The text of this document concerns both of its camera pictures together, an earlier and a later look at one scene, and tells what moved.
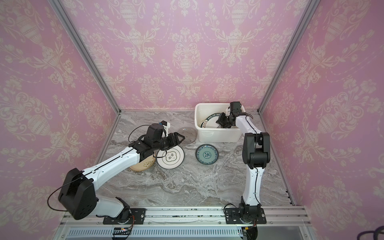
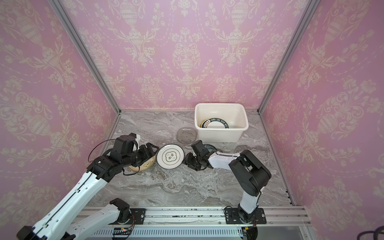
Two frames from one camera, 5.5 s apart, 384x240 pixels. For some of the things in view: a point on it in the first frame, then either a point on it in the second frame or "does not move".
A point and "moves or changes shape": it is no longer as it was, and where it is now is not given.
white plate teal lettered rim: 210,121 moves or changes shape
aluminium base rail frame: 288,223 does not move
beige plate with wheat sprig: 144,165 does not move
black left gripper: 174,141 -> 147,155
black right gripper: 225,119 -> 194,159
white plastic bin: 202,110 does not move
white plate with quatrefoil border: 171,158 does not move
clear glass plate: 189,134 does not move
